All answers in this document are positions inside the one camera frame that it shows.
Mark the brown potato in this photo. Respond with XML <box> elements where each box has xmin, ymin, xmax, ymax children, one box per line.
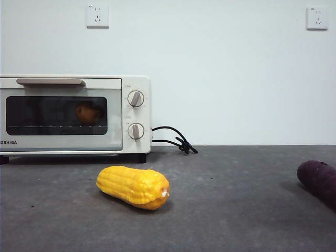
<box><xmin>75</xmin><ymin>103</ymin><xmax>103</xmax><ymax>124</ymax></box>

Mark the glass oven door beige handle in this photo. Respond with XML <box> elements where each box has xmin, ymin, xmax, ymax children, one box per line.
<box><xmin>0</xmin><ymin>78</ymin><xmax>123</xmax><ymax>152</ymax></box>

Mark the white wall socket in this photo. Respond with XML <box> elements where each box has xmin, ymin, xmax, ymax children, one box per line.
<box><xmin>87</xmin><ymin>4</ymin><xmax>110</xmax><ymax>29</ymax></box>
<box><xmin>306</xmin><ymin>7</ymin><xmax>329</xmax><ymax>32</ymax></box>

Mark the purple sweet potato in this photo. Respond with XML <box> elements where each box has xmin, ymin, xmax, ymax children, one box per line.
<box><xmin>297</xmin><ymin>160</ymin><xmax>336</xmax><ymax>211</ymax></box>

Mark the white Toshiba toaster oven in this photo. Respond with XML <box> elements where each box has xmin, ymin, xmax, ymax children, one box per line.
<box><xmin>0</xmin><ymin>75</ymin><xmax>152</xmax><ymax>165</ymax></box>

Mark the black oven power cable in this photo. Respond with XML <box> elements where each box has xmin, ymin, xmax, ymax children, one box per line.
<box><xmin>152</xmin><ymin>126</ymin><xmax>199</xmax><ymax>155</ymax></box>

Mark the beige oven control knob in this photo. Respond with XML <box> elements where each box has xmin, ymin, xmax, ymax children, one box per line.
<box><xmin>128</xmin><ymin>122</ymin><xmax>145</xmax><ymax>142</ymax></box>
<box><xmin>128</xmin><ymin>90</ymin><xmax>146</xmax><ymax>108</ymax></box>

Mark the yellow corn cob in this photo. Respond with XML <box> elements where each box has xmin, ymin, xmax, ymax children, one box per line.
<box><xmin>96</xmin><ymin>165</ymin><xmax>171</xmax><ymax>210</ymax></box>

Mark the metal wire oven rack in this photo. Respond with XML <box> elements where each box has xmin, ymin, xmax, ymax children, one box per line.
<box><xmin>7</xmin><ymin>124</ymin><xmax>108</xmax><ymax>129</ymax></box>

